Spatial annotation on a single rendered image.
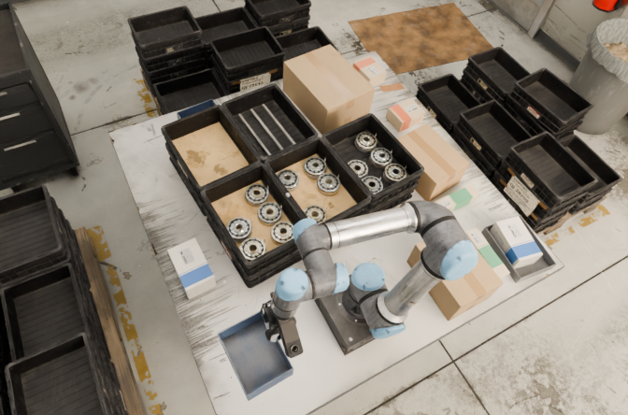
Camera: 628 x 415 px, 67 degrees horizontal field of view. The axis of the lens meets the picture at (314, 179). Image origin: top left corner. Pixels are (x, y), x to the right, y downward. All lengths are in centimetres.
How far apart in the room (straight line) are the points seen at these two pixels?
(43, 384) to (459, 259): 168
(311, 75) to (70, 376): 172
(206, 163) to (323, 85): 71
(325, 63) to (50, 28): 263
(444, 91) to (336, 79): 125
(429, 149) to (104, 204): 198
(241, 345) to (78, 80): 286
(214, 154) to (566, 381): 218
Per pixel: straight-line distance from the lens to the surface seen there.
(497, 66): 375
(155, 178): 236
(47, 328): 252
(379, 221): 138
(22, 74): 277
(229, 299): 202
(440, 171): 228
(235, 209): 206
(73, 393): 226
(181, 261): 201
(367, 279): 172
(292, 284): 119
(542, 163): 308
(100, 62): 412
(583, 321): 326
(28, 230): 266
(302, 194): 210
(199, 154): 225
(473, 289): 202
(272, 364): 155
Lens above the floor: 257
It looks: 54 degrees down
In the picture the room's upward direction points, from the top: 8 degrees clockwise
